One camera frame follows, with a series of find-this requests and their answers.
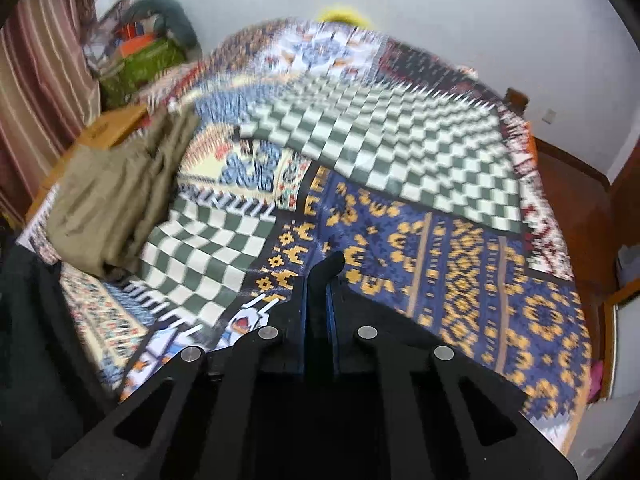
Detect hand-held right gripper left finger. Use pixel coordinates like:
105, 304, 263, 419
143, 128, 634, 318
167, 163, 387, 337
47, 275, 307, 480

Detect wooden bed post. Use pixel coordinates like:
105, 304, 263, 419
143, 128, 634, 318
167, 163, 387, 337
504, 87, 531, 117

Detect orange box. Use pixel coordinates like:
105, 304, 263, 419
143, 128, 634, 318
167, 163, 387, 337
122, 35, 157, 57

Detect dark navy pants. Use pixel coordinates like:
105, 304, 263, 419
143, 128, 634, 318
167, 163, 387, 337
0, 245, 347, 466

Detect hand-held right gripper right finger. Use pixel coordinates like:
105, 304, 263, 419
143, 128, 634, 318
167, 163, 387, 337
326, 280, 578, 480

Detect white storage bag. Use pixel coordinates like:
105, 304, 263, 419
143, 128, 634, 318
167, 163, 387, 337
616, 244, 640, 291

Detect yellow object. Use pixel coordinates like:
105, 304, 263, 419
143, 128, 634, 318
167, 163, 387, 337
319, 5, 375, 28

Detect wooden headboard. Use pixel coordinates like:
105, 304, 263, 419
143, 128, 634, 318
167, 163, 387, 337
25, 102, 151, 221

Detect khaki pants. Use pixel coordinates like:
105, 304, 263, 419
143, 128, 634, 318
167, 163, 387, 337
45, 107, 201, 281

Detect grey cushion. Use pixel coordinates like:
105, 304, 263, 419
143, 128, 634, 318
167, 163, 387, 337
127, 0, 201, 48

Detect patchwork printed blanket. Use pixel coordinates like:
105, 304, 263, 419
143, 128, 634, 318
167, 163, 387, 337
17, 17, 593, 456

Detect green floral bag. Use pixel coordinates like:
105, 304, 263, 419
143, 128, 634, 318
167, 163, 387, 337
97, 37, 188, 108

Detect striped pink curtain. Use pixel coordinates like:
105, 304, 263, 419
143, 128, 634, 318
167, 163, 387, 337
0, 0, 103, 223

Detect wood framed white cabinet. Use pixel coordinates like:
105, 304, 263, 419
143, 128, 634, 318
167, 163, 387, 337
599, 285, 640, 403

